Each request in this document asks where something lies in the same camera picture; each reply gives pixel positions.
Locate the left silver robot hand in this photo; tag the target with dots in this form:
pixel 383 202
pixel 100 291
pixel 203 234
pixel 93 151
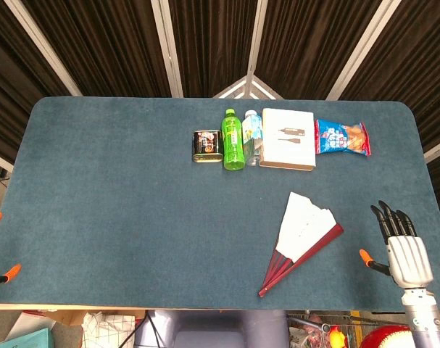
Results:
pixel 12 272

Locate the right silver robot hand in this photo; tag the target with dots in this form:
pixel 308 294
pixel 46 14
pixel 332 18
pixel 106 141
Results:
pixel 408 257

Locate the white red-ribbed folding fan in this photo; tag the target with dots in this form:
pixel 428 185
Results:
pixel 306 224

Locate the teal cardboard box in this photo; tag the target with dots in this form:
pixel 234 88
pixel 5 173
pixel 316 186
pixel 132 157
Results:
pixel 27 340

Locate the brown cardboard box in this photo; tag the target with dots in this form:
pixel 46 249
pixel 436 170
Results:
pixel 71 316

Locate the orange yellow toy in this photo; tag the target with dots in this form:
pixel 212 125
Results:
pixel 337 337

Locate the white checked cloth bag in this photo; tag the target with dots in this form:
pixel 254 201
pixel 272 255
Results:
pixel 107 331

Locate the red patterned bag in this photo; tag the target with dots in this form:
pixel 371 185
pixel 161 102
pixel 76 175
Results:
pixel 306 333

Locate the blue felt table cover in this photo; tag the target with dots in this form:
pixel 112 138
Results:
pixel 114 181

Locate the blue red snack bag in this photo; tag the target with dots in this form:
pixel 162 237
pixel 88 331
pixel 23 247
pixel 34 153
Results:
pixel 341 137

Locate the white product box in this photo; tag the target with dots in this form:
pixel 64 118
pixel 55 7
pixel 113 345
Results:
pixel 287 139

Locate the dark brown pleated curtain panel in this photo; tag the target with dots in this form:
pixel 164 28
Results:
pixel 9 90
pixel 103 47
pixel 306 43
pixel 212 43
pixel 415 65

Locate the clear bottle blue-white label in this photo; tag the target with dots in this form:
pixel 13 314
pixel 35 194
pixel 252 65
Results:
pixel 252 134

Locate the purple-grey robot torso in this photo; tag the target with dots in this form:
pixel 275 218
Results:
pixel 212 330

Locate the green tea bottle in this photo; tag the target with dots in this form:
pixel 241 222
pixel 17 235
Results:
pixel 233 141

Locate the black food can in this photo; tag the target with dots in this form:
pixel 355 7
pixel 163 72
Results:
pixel 207 146

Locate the white partition frame post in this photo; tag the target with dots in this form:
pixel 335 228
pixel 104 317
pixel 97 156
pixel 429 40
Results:
pixel 439 150
pixel 42 45
pixel 167 47
pixel 0 161
pixel 364 47

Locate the white post with triangular foot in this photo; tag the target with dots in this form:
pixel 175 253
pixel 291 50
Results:
pixel 256 36

